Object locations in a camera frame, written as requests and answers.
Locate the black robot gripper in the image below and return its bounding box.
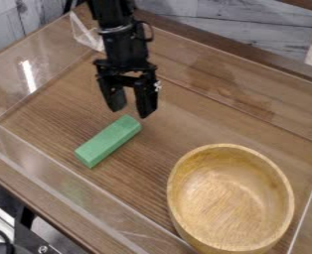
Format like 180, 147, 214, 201
94, 60, 158, 118

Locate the green rectangular block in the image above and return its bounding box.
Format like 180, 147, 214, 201
75, 115, 142, 169

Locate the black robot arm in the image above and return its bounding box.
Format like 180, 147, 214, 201
87, 0, 160, 118

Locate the brown wooden bowl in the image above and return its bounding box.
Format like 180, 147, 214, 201
168, 144, 296, 254

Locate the black table leg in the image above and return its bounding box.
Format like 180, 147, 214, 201
15, 205, 36, 235

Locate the clear acrylic corner bracket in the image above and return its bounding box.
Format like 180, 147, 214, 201
71, 12, 105, 52

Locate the clear acrylic enclosure wall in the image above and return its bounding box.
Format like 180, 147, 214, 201
0, 16, 312, 254

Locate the black cable under table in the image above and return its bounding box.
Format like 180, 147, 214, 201
0, 226, 18, 254

